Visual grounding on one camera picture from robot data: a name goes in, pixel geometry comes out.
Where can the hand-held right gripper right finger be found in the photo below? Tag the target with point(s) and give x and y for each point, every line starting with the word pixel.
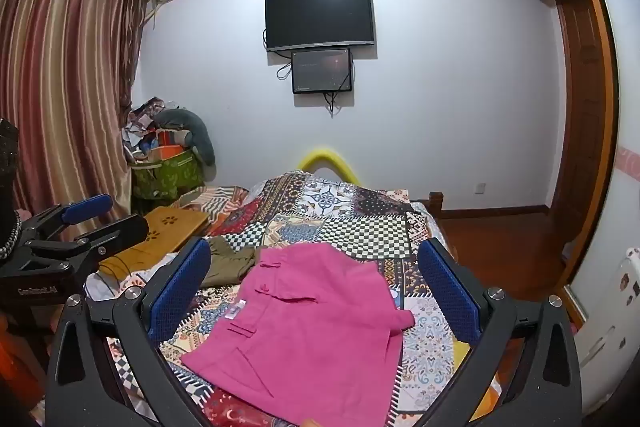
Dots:
pixel 450 294

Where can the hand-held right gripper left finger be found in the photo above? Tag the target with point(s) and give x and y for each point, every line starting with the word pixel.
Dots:
pixel 180 294

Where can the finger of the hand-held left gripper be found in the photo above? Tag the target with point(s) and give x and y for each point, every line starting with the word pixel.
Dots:
pixel 87 207
pixel 117 234

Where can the pink pants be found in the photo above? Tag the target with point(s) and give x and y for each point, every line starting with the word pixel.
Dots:
pixel 300 332

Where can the olive green garment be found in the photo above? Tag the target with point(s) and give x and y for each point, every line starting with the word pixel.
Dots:
pixel 230 264

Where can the wooden folding table flower cutouts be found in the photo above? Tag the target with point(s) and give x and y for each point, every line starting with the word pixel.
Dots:
pixel 180 222

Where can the orange box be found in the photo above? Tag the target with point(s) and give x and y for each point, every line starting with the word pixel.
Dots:
pixel 167 153

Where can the pile of paper and boxes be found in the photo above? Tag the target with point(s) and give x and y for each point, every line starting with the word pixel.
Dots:
pixel 142 122

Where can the striped brown curtain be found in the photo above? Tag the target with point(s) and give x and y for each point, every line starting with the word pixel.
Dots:
pixel 65 82

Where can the patchwork printed blanket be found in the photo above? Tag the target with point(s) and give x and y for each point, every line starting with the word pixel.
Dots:
pixel 340 227

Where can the grey plush pillow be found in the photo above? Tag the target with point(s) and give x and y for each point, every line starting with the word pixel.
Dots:
pixel 200 132

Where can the white appliance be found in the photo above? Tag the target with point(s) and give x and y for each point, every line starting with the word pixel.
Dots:
pixel 610 332

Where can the yellow foam tube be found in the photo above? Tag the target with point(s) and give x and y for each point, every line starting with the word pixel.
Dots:
pixel 320 154

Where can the wooden door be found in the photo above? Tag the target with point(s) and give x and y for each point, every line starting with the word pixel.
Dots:
pixel 580 132

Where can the wooden bed post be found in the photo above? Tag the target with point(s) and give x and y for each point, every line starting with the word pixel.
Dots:
pixel 436 204

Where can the white wall socket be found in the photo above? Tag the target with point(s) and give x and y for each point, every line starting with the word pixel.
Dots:
pixel 479 188

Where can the small black wall monitor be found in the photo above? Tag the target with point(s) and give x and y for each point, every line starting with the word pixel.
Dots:
pixel 322 72

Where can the black wall television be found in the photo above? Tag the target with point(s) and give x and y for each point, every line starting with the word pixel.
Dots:
pixel 320 17

